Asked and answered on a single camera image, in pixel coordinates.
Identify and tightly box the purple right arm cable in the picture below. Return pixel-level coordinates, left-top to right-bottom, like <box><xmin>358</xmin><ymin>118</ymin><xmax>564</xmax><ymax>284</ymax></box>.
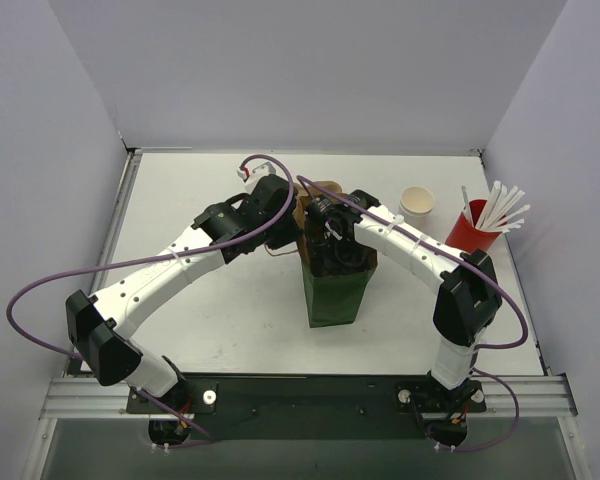
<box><xmin>296</xmin><ymin>174</ymin><xmax>530</xmax><ymax>454</ymax></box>

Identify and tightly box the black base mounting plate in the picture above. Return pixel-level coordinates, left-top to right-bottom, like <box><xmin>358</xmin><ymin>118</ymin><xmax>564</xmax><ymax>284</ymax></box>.
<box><xmin>124</xmin><ymin>371</ymin><xmax>486</xmax><ymax>442</ymax></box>

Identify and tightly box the red straw holder cup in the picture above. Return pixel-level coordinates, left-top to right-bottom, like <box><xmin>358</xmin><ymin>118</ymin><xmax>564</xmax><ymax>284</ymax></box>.
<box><xmin>445</xmin><ymin>209</ymin><xmax>501</xmax><ymax>253</ymax></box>

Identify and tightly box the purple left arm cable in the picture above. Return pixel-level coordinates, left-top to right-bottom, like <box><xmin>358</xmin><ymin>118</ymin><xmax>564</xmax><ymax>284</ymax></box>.
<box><xmin>5</xmin><ymin>154</ymin><xmax>297</xmax><ymax>449</ymax></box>

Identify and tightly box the aluminium rail frame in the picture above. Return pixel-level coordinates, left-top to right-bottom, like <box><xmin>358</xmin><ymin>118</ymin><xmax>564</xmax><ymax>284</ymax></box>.
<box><xmin>42</xmin><ymin>154</ymin><xmax>576</xmax><ymax>454</ymax></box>

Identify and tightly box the brown cardboard cup carrier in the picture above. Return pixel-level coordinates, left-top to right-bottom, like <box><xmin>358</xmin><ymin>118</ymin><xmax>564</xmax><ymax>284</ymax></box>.
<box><xmin>309</xmin><ymin>181</ymin><xmax>343</xmax><ymax>194</ymax></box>

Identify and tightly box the green paper bag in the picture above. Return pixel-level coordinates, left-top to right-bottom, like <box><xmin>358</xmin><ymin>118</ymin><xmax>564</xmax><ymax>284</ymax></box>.
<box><xmin>294</xmin><ymin>194</ymin><xmax>378</xmax><ymax>328</ymax></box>

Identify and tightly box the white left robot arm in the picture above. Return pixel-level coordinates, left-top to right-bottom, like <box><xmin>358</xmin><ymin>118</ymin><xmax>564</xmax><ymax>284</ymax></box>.
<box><xmin>66</xmin><ymin>174</ymin><xmax>298</xmax><ymax>412</ymax></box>

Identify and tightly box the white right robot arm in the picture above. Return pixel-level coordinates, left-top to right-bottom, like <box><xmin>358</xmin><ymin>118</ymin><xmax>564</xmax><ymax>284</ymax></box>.
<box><xmin>310</xmin><ymin>186</ymin><xmax>503</xmax><ymax>390</ymax></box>

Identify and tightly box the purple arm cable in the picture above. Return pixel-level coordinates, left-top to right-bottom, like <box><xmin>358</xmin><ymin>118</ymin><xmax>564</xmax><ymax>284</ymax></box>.
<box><xmin>5</xmin><ymin>154</ymin><xmax>297</xmax><ymax>449</ymax></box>
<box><xmin>296</xmin><ymin>174</ymin><xmax>530</xmax><ymax>454</ymax></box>

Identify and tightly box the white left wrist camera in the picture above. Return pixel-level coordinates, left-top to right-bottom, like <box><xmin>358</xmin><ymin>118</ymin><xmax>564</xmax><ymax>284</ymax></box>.
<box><xmin>236</xmin><ymin>161</ymin><xmax>276</xmax><ymax>183</ymax></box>

